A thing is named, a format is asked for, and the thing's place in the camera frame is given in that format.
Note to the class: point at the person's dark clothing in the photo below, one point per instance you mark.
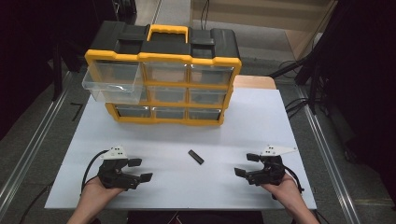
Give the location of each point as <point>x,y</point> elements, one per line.
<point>199,217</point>

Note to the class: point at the set of closed clear drawers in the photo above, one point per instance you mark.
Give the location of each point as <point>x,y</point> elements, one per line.
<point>166,73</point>

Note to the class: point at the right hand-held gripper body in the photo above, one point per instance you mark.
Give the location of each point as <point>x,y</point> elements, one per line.
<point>271,172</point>

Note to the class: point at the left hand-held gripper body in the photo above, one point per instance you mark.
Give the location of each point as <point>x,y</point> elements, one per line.
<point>113,175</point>

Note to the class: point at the metal floor rail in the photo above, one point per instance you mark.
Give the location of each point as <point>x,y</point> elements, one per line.
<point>31,149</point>
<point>327,155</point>

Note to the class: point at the person's right hand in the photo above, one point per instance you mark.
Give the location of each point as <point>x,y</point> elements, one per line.
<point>285,193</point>

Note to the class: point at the pulled-out clear plastic drawer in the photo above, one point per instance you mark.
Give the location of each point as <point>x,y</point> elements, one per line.
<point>112,93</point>

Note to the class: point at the person's left hand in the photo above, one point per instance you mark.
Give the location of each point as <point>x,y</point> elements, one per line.
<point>96,191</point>

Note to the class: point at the small black bar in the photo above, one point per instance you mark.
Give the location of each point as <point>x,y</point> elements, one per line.
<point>196,157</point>

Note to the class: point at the yellow black organizer cabinet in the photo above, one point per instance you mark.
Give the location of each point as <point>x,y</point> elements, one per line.
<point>224,43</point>

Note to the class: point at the light wooden board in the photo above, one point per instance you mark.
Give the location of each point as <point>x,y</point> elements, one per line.
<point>264,15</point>

